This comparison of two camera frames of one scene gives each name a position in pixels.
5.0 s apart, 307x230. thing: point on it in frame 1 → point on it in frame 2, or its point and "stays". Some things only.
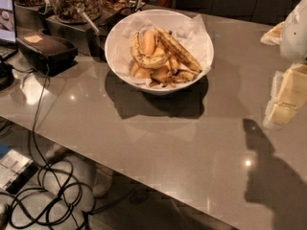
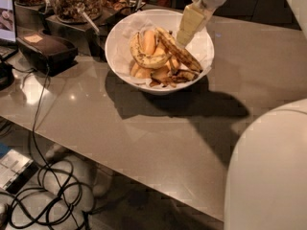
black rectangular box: (46, 53) stays
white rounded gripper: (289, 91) → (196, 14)
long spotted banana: (179, 50) stays
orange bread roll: (149, 42) stays
